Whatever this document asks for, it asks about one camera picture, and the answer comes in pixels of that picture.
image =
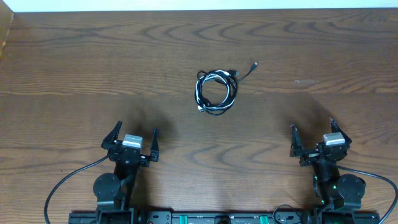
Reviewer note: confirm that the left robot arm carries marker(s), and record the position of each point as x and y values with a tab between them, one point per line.
113	190

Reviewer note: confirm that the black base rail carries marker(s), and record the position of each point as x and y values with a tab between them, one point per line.
165	217

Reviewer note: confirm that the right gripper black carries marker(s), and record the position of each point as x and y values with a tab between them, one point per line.
309	156

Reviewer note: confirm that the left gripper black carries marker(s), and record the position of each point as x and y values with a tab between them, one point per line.
129	155

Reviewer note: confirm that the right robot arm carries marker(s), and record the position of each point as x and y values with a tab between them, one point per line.
340	194

